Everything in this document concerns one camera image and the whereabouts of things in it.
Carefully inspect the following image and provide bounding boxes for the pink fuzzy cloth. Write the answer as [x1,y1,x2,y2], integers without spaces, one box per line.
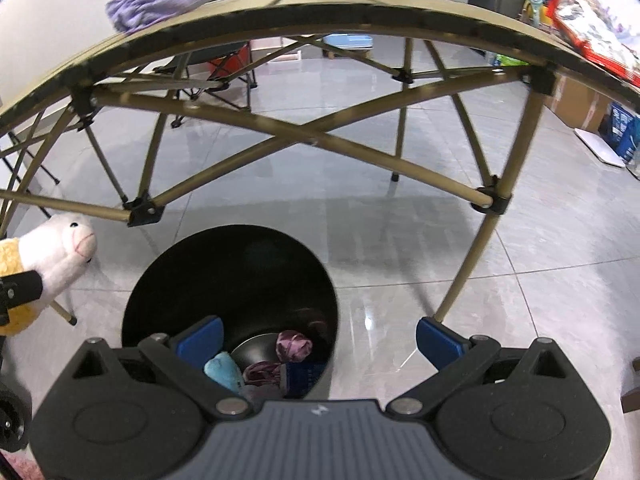
[0,452,43,480]

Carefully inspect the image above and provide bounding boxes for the white bathroom scale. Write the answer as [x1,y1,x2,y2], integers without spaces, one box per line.
[574,127,628,167]

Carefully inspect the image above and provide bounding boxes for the large taped cardboard box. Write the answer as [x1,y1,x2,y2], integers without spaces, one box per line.
[542,67,621,131]

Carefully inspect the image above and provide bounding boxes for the black folding chair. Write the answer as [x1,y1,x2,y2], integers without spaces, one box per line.
[155,0,258,128]

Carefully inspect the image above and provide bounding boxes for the blue pet food bag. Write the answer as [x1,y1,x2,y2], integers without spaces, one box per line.
[597,102,640,166]

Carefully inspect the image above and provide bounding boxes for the blue tissue pack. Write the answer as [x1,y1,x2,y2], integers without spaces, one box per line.
[280,361,328,398]

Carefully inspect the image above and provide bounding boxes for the black round waste bin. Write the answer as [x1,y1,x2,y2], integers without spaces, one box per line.
[121,225,338,401]

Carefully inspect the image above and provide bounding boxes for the red bucket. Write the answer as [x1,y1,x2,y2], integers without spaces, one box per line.
[207,42,251,81]

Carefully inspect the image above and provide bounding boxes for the brown wooden furniture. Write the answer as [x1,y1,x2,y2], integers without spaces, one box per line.
[620,345,640,413]

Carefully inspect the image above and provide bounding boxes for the light blue plush toy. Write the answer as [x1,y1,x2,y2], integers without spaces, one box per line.
[204,351,246,393]

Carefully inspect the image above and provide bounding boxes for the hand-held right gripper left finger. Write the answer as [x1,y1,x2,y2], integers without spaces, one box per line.
[67,316,252,419]

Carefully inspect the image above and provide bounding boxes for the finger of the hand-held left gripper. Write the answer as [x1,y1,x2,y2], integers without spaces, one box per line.
[0,270,44,326]

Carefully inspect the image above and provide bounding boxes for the yellow and white plush toy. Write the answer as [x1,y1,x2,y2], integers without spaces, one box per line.
[0,212,98,337]

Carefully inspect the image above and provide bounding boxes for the pink satin scrunchie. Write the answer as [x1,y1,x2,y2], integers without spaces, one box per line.
[276,330,313,362]
[243,360,282,387]

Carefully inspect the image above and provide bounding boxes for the red and silver snack bag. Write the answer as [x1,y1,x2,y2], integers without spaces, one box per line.
[545,0,640,86]

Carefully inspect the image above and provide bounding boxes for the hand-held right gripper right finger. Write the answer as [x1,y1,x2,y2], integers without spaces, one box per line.
[387,317,573,420]

